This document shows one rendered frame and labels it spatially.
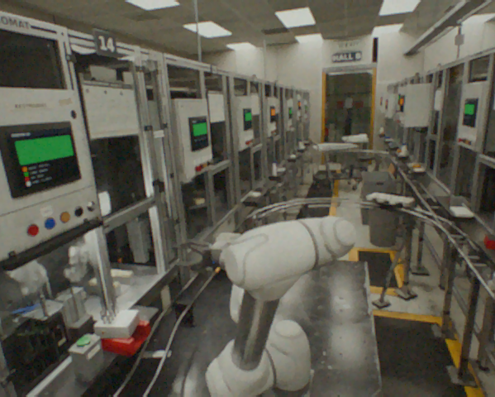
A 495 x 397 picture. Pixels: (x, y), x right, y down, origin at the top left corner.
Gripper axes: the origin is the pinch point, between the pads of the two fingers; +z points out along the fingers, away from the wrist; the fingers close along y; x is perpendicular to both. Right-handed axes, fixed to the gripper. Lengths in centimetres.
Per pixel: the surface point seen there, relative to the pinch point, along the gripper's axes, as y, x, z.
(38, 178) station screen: 45, 44, 18
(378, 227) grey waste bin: -88, -276, -108
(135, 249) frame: -12, -25, 42
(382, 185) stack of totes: -54, -351, -117
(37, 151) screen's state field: 53, 42, 18
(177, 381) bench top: -44, 23, -6
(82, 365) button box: -15, 51, 9
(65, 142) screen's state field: 54, 31, 18
